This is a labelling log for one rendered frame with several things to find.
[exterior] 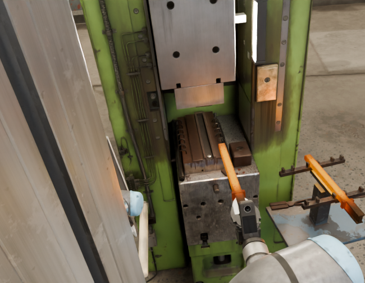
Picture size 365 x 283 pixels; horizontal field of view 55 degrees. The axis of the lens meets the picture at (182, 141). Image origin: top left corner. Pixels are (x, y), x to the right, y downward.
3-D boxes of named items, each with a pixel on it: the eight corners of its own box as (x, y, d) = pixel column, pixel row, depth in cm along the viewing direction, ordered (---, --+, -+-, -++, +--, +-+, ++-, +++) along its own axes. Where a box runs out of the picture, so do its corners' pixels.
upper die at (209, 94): (224, 103, 145) (223, 82, 140) (176, 109, 145) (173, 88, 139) (209, 64, 180) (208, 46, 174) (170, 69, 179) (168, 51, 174)
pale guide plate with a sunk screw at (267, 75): (275, 99, 160) (278, 65, 150) (256, 102, 160) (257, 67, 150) (274, 97, 162) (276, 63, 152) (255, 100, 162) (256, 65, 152)
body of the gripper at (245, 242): (233, 231, 116) (242, 261, 106) (233, 213, 112) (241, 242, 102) (256, 228, 116) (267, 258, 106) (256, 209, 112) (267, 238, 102)
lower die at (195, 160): (226, 168, 165) (226, 154, 161) (185, 174, 165) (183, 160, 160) (213, 122, 200) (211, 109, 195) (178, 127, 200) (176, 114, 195)
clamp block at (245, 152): (251, 165, 166) (251, 154, 162) (233, 168, 165) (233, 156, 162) (246, 150, 175) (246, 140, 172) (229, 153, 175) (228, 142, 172)
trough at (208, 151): (215, 158, 161) (215, 156, 161) (204, 160, 161) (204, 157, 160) (203, 113, 196) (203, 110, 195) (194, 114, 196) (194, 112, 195)
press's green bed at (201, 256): (255, 286, 213) (256, 236, 187) (195, 295, 213) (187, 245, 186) (236, 219, 259) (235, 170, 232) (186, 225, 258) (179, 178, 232)
